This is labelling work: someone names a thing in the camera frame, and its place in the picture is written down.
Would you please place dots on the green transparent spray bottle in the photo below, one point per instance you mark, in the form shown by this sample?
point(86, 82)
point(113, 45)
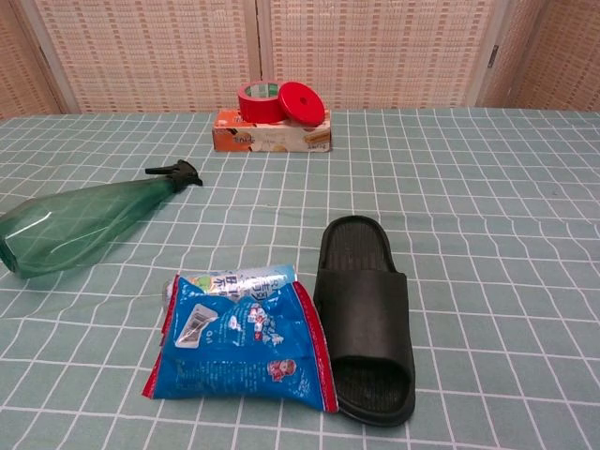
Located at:
point(70, 225)

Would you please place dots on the orange cracker box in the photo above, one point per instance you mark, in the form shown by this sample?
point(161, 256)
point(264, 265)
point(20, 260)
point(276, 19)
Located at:
point(262, 138)

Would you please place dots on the black rubber slipper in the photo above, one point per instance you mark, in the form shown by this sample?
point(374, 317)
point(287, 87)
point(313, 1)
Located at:
point(363, 309)

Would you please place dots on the red round lid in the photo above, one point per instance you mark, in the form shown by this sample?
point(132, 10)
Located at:
point(300, 104)

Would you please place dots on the red tape roll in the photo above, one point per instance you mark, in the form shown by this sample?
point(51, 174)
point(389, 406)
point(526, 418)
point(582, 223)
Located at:
point(255, 109)

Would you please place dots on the blue snack bag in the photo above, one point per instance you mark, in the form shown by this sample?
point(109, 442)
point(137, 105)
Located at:
point(234, 356)

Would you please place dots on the green checked tablecloth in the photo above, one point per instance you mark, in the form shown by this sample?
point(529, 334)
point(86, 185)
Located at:
point(469, 234)

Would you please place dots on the bamboo folding screen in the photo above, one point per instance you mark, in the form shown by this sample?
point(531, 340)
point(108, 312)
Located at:
point(164, 51)

